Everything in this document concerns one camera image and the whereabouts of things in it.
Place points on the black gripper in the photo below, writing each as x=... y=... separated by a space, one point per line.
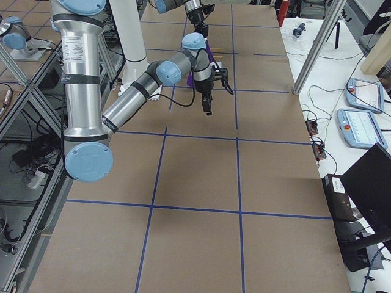
x=198 y=19
x=203 y=87

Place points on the purple microfiber towel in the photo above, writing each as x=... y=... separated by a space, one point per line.
x=204 y=59

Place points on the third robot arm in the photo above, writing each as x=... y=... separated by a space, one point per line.
x=15 y=36

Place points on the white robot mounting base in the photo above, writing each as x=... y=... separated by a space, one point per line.
x=127 y=22

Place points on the blue object on table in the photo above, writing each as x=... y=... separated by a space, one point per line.
x=297 y=32

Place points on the far orange connector block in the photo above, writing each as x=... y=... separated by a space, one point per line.
x=312 y=127

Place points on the orange connector block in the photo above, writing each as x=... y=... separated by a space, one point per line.
x=312 y=127
x=319 y=152

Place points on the near orange connector block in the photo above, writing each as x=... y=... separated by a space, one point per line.
x=319 y=152

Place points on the near teach pendant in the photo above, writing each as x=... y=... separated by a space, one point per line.
x=359 y=128

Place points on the teach pendant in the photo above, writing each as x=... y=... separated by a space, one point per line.
x=359 y=128
x=367 y=95

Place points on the far teach pendant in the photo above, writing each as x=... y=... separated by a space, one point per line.
x=367 y=95

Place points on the black box with labels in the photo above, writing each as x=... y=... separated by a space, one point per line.
x=337 y=199

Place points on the black monitor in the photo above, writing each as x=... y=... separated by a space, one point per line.
x=367 y=182

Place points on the black monitor stand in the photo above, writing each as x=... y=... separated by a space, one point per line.
x=358 y=247

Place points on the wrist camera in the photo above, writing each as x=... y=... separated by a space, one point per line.
x=221 y=74

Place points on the grey aluminium post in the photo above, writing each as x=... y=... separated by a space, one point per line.
x=324 y=31

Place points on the aluminium frame structure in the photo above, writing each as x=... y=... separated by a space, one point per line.
x=34 y=184

